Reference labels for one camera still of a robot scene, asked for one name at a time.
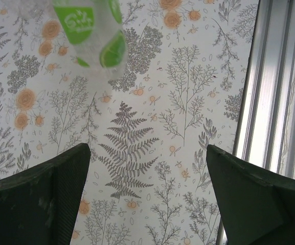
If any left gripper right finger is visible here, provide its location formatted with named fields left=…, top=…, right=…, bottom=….
left=206, top=144, right=295, bottom=245

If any bright green label plastic bottle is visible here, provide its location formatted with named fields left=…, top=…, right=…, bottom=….
left=14, top=0, right=127, bottom=79

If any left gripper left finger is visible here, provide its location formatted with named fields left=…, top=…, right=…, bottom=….
left=0, top=142, right=91, bottom=245

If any long aluminium frame rail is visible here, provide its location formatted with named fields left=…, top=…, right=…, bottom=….
left=217, top=0, right=295, bottom=245

